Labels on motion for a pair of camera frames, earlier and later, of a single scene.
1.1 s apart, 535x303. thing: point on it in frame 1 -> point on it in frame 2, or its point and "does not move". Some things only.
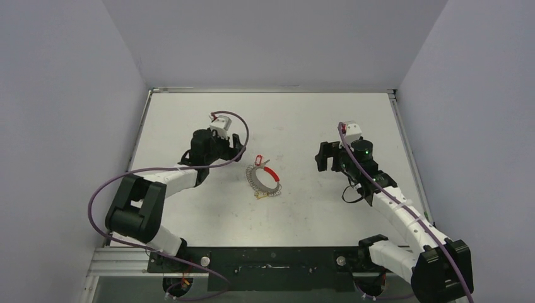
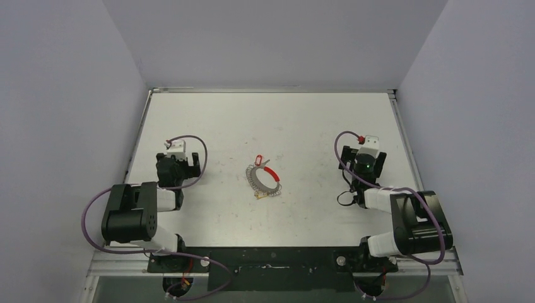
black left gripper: [231, 153] -> [191, 171]
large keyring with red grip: [259, 187] does not move
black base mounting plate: [266, 269] does not move
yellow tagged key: [258, 194] does not move
